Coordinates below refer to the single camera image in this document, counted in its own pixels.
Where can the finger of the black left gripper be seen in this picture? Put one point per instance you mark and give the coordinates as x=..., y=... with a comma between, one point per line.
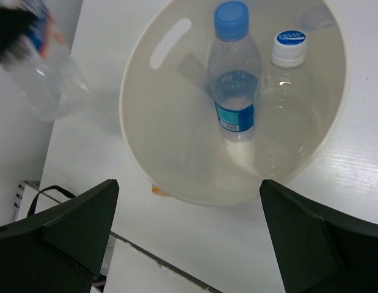
x=13, y=25

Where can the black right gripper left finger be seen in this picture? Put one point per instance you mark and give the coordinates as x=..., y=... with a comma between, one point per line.
x=60, y=249

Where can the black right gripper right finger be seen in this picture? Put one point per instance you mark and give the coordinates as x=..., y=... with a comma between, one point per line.
x=319, y=249

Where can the clear bottle white label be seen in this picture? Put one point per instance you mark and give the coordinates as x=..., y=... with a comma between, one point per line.
x=41, y=65

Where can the clear unlabelled plastic bottle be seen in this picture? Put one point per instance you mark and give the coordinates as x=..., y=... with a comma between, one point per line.
x=286, y=125

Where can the clear bottle blue label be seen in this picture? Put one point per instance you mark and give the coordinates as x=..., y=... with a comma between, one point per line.
x=234, y=69

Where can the orange plastic bottle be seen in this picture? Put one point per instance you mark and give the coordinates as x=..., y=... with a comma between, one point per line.
x=157, y=191

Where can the cream plastic bin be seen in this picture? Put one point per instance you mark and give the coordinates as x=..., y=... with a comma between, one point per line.
x=167, y=114

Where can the left aluminium frame rail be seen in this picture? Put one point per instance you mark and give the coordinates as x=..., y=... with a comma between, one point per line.
x=25, y=193

